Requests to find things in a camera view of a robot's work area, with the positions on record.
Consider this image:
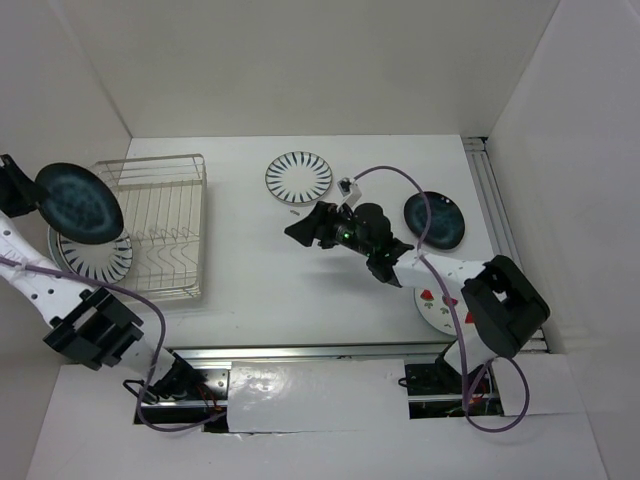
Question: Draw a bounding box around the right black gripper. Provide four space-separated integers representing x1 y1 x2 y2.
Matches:
285 200 374 257

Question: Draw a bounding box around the blue striped plate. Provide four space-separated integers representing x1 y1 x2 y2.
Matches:
54 231 133 284
265 151 333 205

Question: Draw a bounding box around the dark blue glazed plate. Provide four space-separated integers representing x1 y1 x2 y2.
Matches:
403 191 466 250
35 163 124 245

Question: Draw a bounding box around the strawberry pattern plate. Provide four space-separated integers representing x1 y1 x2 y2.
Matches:
414 289 475 336
47 227 69 271

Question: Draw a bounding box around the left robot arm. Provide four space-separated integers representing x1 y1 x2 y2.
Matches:
1 154 206 403

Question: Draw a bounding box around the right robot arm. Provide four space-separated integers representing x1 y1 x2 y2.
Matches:
284 202 551 393

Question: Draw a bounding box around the white glossy cover sheet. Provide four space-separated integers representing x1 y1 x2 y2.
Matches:
227 359 409 434

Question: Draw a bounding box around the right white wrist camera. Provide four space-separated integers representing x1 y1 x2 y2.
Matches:
337 177 362 209

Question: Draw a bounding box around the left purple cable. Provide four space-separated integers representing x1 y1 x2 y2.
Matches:
0 254 229 434

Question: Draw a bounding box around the white wire dish rack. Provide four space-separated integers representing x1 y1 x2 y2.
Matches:
90 154 207 301

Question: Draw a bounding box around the aluminium rail frame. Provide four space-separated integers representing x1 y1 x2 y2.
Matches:
74 135 549 421

